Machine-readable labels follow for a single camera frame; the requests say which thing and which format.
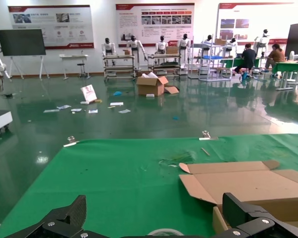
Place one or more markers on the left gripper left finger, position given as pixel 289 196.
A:
pixel 77 210

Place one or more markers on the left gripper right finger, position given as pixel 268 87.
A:
pixel 236 210

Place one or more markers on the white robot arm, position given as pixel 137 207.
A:
pixel 0 64

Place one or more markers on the small white box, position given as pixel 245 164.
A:
pixel 150 95

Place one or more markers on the large open cardboard box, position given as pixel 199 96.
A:
pixel 149 86

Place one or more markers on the small cardboard box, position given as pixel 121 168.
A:
pixel 172 50
pixel 219 42
pixel 126 52

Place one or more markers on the green table cloth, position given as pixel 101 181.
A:
pixel 114 178

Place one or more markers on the long wooden stick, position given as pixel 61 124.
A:
pixel 205 151

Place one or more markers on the silver binder clip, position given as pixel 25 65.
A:
pixel 206 136
pixel 70 142

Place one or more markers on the clear tape roll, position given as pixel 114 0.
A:
pixel 164 230

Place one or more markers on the clear tape scrap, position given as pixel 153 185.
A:
pixel 178 157

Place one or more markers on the white paper sheet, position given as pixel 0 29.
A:
pixel 93 111
pixel 63 107
pixel 76 109
pixel 51 110
pixel 124 111
pixel 116 103

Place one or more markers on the small white packet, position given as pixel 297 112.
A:
pixel 84 102

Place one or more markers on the blue scrap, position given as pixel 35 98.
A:
pixel 175 117

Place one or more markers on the white pink paper bag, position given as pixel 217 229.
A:
pixel 89 93

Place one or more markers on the white wheeled cart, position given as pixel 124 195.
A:
pixel 0 119

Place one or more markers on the blue cloth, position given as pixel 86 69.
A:
pixel 118 93

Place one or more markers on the loose cardboard piece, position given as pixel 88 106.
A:
pixel 172 89

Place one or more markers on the black stool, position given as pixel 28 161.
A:
pixel 81 65

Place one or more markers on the green covered table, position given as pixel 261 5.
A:
pixel 288 66
pixel 227 60

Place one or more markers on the white packing material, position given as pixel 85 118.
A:
pixel 149 75

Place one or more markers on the small white desk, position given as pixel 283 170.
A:
pixel 74 57

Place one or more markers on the seated person black shirt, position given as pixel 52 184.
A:
pixel 248 57

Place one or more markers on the blue plastic tray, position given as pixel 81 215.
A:
pixel 211 57

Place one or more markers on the grey metal shelf rack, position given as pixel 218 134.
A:
pixel 195 59

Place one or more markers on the metal workbench rack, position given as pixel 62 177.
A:
pixel 164 56
pixel 118 57

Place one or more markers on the seated person brown shirt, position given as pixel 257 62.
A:
pixel 278 55

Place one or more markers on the white metal shelf rack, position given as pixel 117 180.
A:
pixel 214 46

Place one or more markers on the white black humanoid robot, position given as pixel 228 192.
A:
pixel 133 44
pixel 161 45
pixel 108 47
pixel 263 39
pixel 232 44
pixel 209 37
pixel 183 43

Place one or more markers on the dark screen on stand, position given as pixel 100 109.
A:
pixel 21 42

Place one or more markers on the tall black screen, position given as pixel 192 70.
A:
pixel 296 39

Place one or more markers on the white red wall poster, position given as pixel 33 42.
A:
pixel 131 22
pixel 64 19
pixel 263 15

